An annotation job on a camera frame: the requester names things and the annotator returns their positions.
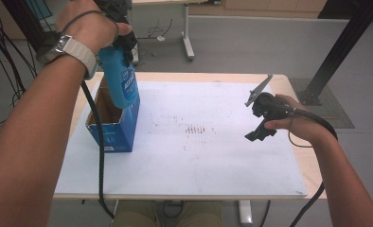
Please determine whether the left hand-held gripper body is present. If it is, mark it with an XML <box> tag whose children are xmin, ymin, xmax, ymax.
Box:
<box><xmin>94</xmin><ymin>0</ymin><xmax>133</xmax><ymax>24</ymax></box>

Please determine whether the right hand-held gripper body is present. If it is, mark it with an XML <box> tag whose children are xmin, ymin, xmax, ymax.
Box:
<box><xmin>244</xmin><ymin>74</ymin><xmax>294</xmax><ymax>123</ymax></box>

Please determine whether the blue bottle with white cap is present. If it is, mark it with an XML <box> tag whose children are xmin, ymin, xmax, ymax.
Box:
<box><xmin>98</xmin><ymin>45</ymin><xmax>138</xmax><ymax>110</ymax></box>

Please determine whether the blue cardboard box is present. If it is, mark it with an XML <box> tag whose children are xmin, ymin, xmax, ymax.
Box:
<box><xmin>85</xmin><ymin>77</ymin><xmax>141</xmax><ymax>153</ymax></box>

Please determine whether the person's left hand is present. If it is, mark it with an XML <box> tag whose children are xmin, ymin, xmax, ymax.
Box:
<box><xmin>55</xmin><ymin>0</ymin><xmax>133</xmax><ymax>57</ymax></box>

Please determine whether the person's right hand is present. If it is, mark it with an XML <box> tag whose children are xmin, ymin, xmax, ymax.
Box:
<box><xmin>264</xmin><ymin>94</ymin><xmax>329</xmax><ymax>145</ymax></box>

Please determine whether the wristwatch with white band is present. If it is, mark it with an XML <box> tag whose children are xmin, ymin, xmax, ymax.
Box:
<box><xmin>36</xmin><ymin>33</ymin><xmax>99</xmax><ymax>80</ymax></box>

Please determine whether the white background desk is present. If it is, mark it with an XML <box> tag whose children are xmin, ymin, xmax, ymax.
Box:
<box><xmin>131</xmin><ymin>0</ymin><xmax>222</xmax><ymax>63</ymax></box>

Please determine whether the light wooden table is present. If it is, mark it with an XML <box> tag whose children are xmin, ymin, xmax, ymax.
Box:
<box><xmin>53</xmin><ymin>71</ymin><xmax>329</xmax><ymax>227</ymax></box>

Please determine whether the grey floor grid mat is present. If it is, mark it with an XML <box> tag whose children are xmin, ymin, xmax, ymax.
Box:
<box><xmin>288</xmin><ymin>78</ymin><xmax>355</xmax><ymax>130</ymax></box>

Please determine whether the white table mat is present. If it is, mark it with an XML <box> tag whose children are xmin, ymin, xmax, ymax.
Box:
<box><xmin>54</xmin><ymin>80</ymin><xmax>308</xmax><ymax>198</ymax></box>

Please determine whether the black metal stand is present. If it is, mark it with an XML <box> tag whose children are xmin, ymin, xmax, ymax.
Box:
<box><xmin>301</xmin><ymin>0</ymin><xmax>373</xmax><ymax>107</ymax></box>
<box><xmin>1</xmin><ymin>0</ymin><xmax>55</xmax><ymax>53</ymax></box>

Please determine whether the thin black wrist cord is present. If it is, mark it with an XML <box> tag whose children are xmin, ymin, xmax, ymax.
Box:
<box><xmin>287</xmin><ymin>114</ymin><xmax>313</xmax><ymax>148</ymax></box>
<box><xmin>61</xmin><ymin>9</ymin><xmax>120</xmax><ymax>45</ymax></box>

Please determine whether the thick black right gripper cable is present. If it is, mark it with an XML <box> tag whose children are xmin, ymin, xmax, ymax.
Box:
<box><xmin>288</xmin><ymin>106</ymin><xmax>339</xmax><ymax>227</ymax></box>

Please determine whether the thick black gripper cable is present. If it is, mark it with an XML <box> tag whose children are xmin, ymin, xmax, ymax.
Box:
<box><xmin>288</xmin><ymin>106</ymin><xmax>339</xmax><ymax>227</ymax></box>
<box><xmin>80</xmin><ymin>79</ymin><xmax>116</xmax><ymax>220</ymax></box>

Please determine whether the thick black left gripper cable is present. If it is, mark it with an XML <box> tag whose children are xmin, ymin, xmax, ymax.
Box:
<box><xmin>80</xmin><ymin>79</ymin><xmax>116</xmax><ymax>220</ymax></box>

